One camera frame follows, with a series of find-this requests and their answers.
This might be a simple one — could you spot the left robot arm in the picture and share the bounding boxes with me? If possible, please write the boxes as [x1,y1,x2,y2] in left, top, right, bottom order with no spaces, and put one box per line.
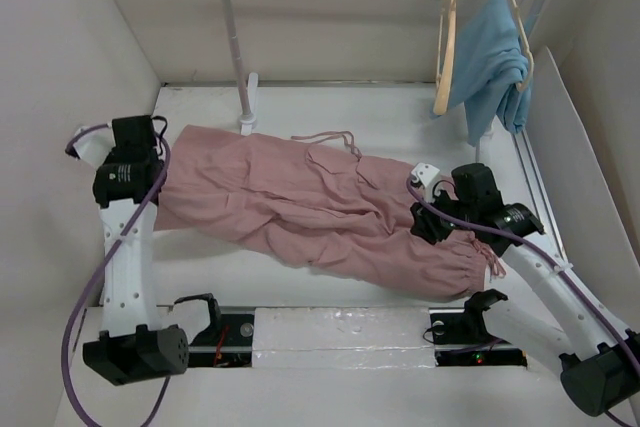
[66,115,223,386]

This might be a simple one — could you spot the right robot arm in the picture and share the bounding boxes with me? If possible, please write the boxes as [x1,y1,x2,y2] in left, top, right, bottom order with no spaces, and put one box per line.
[406,163,639,419]

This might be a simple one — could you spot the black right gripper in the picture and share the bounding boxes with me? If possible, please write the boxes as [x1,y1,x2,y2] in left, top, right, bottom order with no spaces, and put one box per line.
[409,182,477,244]

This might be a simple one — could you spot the light blue garment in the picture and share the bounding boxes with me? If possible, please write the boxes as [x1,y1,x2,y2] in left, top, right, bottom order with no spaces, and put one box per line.
[437,0,533,147]

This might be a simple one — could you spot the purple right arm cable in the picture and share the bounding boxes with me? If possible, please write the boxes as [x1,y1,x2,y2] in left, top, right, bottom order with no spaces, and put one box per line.
[405,177,640,427]

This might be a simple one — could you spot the aluminium rail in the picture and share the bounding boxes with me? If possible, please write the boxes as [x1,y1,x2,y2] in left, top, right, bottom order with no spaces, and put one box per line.
[188,307,527,370]

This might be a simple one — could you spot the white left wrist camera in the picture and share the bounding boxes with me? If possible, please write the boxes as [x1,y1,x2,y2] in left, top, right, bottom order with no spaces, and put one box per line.
[64,123,111,160]

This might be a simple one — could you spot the wooden hanger with blue cloth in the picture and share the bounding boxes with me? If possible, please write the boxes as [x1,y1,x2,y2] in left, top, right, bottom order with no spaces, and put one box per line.
[507,0,535,93]

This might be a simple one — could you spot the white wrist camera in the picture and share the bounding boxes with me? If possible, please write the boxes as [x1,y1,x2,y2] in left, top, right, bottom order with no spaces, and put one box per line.
[64,123,111,160]
[409,163,441,190]

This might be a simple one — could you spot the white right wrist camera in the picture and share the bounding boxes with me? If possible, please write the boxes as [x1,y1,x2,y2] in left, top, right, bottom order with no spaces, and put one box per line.
[409,163,441,190]

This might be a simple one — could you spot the empty wooden hanger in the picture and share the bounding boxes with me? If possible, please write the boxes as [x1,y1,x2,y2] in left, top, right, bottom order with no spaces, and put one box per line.
[433,0,458,116]

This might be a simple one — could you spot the pink trousers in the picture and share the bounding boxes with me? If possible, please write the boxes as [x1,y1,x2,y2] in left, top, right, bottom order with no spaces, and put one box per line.
[156,125,505,301]

